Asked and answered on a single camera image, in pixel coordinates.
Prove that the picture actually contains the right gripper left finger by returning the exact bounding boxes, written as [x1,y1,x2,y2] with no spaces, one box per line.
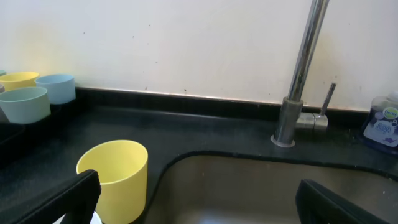
[0,169,102,224]

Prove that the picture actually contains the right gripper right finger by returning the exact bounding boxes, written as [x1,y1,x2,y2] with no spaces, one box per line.
[295,178,390,224]

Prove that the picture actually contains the white cup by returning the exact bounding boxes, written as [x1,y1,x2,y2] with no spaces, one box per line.
[52,210,103,224]

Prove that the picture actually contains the yellow cup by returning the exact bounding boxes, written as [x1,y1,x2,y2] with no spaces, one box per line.
[0,71,40,92]
[76,139,149,224]

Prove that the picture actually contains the black tray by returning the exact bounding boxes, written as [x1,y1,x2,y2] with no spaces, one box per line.
[0,93,90,166]

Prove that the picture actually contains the steel sink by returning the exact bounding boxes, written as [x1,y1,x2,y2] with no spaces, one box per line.
[142,151,398,224]

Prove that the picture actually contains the steel tap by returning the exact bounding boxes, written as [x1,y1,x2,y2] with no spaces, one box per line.
[270,0,338,148]

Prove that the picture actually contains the pale green cup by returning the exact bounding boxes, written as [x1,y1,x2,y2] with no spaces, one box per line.
[0,86,52,125]

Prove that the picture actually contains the blue soap bottle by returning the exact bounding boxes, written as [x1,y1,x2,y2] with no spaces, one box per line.
[359,91,398,156]

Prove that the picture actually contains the blue cup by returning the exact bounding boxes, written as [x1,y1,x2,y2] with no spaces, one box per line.
[34,73,76,105]

